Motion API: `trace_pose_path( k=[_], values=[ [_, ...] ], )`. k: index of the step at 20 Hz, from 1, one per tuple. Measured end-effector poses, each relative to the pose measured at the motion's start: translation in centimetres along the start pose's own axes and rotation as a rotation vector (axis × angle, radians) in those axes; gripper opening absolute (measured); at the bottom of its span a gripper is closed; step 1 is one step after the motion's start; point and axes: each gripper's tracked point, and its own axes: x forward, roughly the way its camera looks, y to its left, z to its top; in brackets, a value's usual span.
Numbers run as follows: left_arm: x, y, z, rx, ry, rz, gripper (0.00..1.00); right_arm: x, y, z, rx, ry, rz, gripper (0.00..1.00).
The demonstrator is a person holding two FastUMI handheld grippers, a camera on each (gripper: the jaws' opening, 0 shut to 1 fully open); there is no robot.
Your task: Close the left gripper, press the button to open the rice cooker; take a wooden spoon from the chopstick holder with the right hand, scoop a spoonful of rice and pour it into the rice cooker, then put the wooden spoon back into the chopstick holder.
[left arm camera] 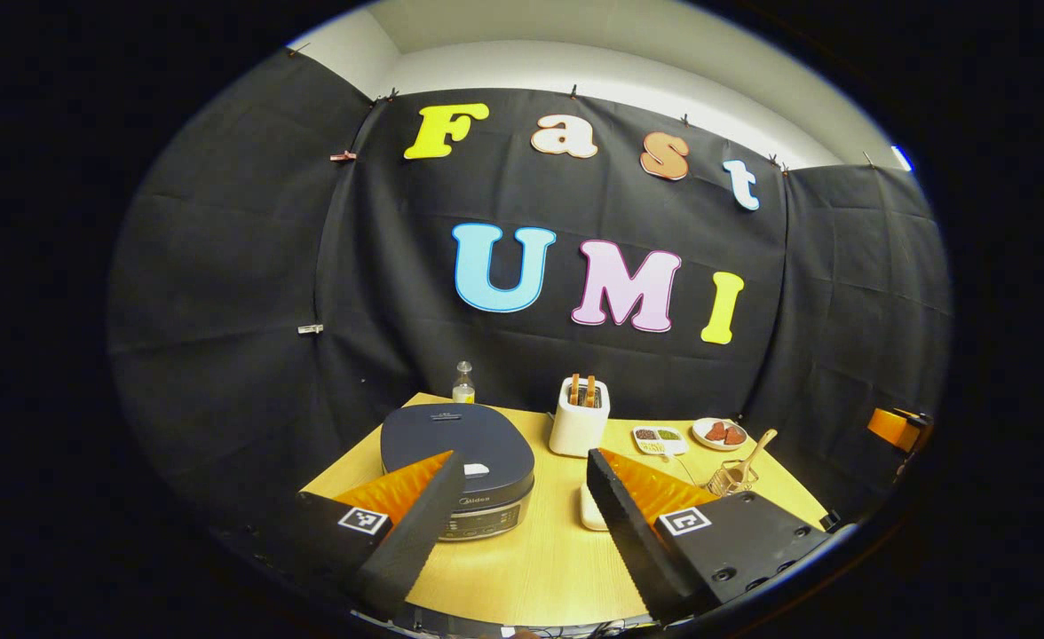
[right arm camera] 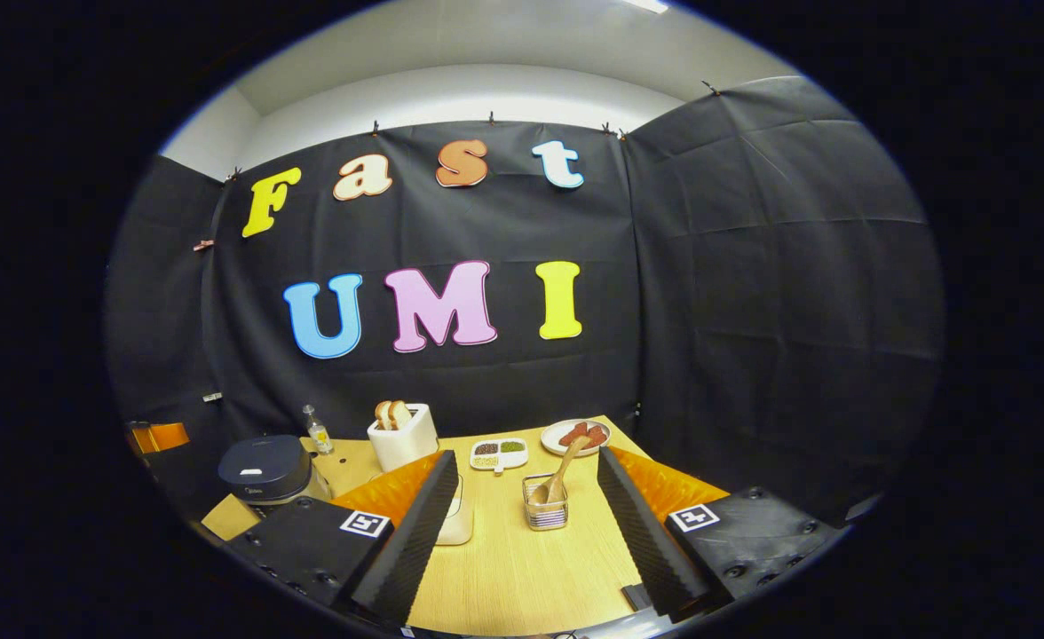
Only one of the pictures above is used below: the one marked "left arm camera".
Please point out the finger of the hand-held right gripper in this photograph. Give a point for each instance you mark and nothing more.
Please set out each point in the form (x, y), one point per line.
(890, 428)

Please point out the round white plate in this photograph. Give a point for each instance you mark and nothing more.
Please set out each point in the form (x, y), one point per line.
(701, 439)

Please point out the white toaster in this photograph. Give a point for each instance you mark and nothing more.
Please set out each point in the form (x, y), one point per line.
(578, 430)

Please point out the red meat piece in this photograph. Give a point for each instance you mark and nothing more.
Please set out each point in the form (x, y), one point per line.
(734, 436)
(715, 431)

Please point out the small glass bottle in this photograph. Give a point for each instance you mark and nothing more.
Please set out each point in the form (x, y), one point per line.
(463, 389)

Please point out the white rice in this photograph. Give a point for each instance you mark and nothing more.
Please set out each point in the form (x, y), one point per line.
(590, 515)

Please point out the silver backdrop clip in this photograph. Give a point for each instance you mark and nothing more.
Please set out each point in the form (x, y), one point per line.
(310, 328)

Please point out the wooden spoon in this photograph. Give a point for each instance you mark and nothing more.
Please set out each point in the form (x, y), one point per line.
(757, 453)

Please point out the white divided bean dish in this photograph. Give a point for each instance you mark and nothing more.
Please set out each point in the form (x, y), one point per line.
(660, 441)

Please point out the dark lid rice cooker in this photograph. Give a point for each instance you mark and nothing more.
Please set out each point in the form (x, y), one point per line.
(486, 444)

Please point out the clear plastic rice container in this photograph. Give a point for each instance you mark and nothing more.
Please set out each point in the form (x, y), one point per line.
(591, 510)

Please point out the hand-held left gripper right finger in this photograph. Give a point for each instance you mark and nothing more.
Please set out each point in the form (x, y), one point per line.
(628, 532)

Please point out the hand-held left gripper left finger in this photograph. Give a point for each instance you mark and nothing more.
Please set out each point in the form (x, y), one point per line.
(415, 532)

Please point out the black backdrop cloth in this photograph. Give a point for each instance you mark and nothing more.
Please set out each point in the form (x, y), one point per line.
(220, 266)

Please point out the copper backdrop clip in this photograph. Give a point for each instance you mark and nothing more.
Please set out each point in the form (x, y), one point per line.
(343, 156)

